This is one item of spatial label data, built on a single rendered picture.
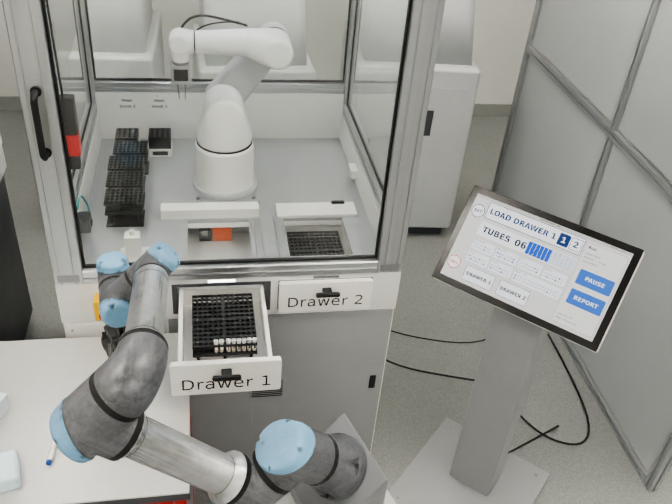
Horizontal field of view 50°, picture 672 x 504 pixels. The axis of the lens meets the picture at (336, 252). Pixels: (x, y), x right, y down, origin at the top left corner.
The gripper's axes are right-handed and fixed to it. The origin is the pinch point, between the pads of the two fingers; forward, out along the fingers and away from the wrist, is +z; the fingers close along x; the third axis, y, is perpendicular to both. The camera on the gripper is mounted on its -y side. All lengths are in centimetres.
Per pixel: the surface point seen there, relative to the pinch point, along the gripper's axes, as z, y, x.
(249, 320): -2.5, 1.4, 35.8
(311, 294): -1, -4, 58
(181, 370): -3.8, 13.8, 11.6
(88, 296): -2.4, -26.9, -2.7
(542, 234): -27, 26, 117
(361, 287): -3, 1, 73
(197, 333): -2.6, 0.8, 20.5
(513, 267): -18, 27, 108
